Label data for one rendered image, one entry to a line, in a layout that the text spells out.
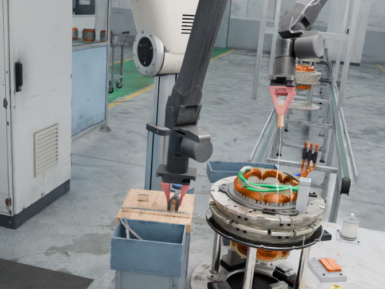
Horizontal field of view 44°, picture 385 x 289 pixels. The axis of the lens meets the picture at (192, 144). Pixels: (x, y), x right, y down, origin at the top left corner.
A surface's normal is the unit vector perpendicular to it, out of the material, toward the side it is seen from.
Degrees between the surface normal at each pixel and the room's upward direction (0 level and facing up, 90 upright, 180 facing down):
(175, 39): 90
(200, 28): 91
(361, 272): 0
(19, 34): 90
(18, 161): 90
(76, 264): 0
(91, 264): 0
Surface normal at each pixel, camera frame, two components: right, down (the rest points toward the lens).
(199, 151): 0.62, 0.28
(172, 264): -0.06, 0.28
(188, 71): -0.75, 0.15
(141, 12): -0.76, 0.43
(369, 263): 0.08, -0.95
